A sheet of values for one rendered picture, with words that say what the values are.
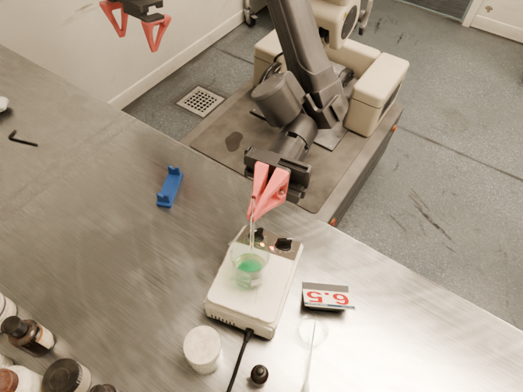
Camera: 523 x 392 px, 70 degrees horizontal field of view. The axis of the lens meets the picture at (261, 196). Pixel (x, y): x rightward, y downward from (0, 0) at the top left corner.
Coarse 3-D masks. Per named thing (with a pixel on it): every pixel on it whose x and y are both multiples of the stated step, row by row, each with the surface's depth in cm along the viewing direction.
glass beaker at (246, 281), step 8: (232, 240) 59; (240, 240) 60; (248, 240) 60; (256, 240) 60; (264, 240) 59; (232, 248) 59; (240, 248) 61; (248, 248) 62; (256, 248) 62; (264, 248) 60; (232, 256) 60; (264, 256) 62; (232, 264) 59; (232, 272) 62; (240, 272) 57; (248, 272) 56; (256, 272) 57; (264, 272) 59; (240, 280) 60; (248, 280) 59; (256, 280) 59; (264, 280) 62; (240, 288) 62; (248, 288) 61; (256, 288) 62
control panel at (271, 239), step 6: (246, 228) 76; (240, 234) 73; (246, 234) 74; (264, 234) 75; (270, 234) 75; (270, 240) 73; (276, 240) 74; (294, 240) 75; (270, 246) 71; (294, 246) 73; (276, 252) 70; (282, 252) 70; (288, 252) 71; (294, 252) 71; (288, 258) 69; (294, 258) 69
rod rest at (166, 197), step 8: (168, 168) 85; (176, 168) 85; (168, 176) 86; (176, 176) 87; (168, 184) 85; (176, 184) 85; (160, 192) 84; (168, 192) 84; (176, 192) 84; (160, 200) 82; (168, 200) 81
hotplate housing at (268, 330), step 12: (300, 252) 73; (288, 288) 65; (204, 300) 63; (216, 312) 63; (228, 312) 62; (240, 324) 64; (252, 324) 62; (264, 324) 61; (276, 324) 62; (264, 336) 65
